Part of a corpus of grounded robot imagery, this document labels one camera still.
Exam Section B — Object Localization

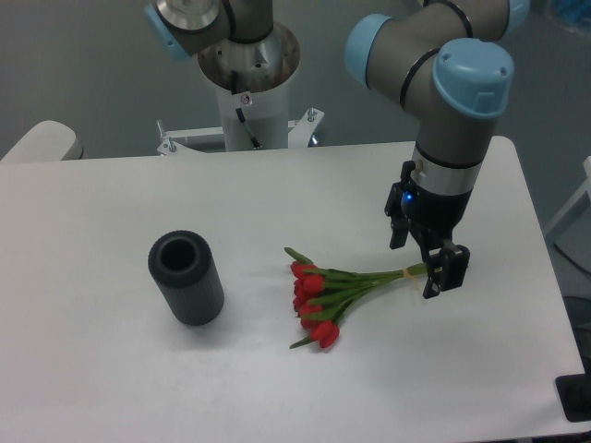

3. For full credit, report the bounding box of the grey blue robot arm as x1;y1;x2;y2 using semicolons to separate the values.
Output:
145;1;530;298

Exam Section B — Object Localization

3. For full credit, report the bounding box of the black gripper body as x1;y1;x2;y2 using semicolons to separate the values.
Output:
401;182;472;253

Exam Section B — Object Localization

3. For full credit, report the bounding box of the black cable on pedestal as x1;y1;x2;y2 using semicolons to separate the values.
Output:
230;71;262;151

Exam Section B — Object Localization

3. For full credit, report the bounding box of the dark grey ribbed vase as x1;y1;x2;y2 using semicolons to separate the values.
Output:
148;230;224;327

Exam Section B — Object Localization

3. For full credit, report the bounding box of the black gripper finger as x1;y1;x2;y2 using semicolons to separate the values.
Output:
384;161;416;249
422;240;470;299

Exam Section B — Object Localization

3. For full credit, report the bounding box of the white frame at right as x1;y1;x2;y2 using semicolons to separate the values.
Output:
542;157;590;242

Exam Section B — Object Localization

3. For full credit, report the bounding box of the red tulip bouquet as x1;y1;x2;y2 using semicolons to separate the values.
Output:
284;246;428;350

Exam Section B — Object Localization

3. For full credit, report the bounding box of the black device at table edge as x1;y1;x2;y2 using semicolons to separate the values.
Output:
555;374;590;423

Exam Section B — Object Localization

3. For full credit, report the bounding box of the white chair armrest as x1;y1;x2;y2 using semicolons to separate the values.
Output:
1;120;85;164

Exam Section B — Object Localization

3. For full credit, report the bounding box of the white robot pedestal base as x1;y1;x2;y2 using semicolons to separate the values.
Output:
157;22;324;155

